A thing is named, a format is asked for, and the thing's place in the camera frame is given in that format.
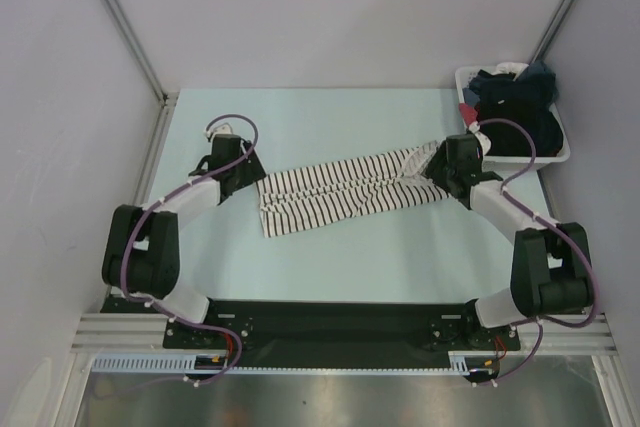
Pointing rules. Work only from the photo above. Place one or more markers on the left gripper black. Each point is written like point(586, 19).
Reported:
point(253, 172)

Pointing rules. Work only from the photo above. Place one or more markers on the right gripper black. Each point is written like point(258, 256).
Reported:
point(435, 167)

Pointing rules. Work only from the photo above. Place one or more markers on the black white striped tank top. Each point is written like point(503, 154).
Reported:
point(311, 197)

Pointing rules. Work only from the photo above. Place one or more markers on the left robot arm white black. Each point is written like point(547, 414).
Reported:
point(142, 253)

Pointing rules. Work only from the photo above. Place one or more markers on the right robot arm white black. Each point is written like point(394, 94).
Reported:
point(551, 275)

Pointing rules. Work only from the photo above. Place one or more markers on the white plastic laundry basket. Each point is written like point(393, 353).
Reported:
point(463, 75)

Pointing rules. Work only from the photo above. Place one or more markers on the dark clothes pile in basket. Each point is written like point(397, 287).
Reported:
point(512, 104)

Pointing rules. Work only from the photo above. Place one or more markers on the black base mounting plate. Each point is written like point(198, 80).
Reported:
point(304, 335)

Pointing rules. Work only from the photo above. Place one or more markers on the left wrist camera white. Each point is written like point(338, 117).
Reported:
point(223, 129)

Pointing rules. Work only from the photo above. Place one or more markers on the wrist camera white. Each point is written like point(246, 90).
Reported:
point(484, 141)
point(223, 129)

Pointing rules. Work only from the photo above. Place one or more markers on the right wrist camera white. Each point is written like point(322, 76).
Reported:
point(484, 141)

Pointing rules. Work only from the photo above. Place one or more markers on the left aluminium corner post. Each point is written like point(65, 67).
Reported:
point(134, 46)

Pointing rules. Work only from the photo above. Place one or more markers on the aluminium corner post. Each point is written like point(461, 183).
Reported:
point(565, 2)
point(134, 46)

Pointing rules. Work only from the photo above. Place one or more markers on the right aluminium corner post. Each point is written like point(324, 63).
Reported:
point(565, 2)

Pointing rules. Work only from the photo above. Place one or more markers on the aluminium front rail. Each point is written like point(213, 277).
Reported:
point(144, 333)

